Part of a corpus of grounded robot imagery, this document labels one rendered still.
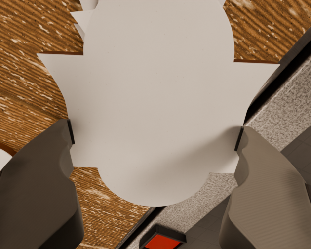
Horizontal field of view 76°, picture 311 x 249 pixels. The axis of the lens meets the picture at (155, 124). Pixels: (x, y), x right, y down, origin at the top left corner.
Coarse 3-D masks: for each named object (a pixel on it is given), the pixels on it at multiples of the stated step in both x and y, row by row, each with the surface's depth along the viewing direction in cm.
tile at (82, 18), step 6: (222, 0) 15; (222, 6) 16; (72, 12) 16; (78, 12) 16; (84, 12) 16; (90, 12) 16; (78, 18) 16; (84, 18) 16; (84, 24) 16; (84, 30) 17
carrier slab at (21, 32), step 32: (0, 0) 20; (32, 0) 19; (64, 0) 19; (256, 0) 19; (288, 0) 19; (0, 32) 21; (32, 32) 21; (64, 32) 21; (256, 32) 21; (288, 32) 21; (0, 64) 23; (32, 64) 23; (32, 96) 25
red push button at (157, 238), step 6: (156, 234) 41; (156, 240) 42; (162, 240) 42; (168, 240) 42; (174, 240) 42; (144, 246) 44; (150, 246) 44; (156, 246) 44; (162, 246) 44; (168, 246) 44; (174, 246) 44
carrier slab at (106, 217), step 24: (0, 96) 25; (0, 120) 27; (24, 120) 27; (48, 120) 27; (24, 144) 29; (96, 168) 31; (96, 192) 34; (96, 216) 37; (120, 216) 37; (96, 240) 42; (120, 240) 41
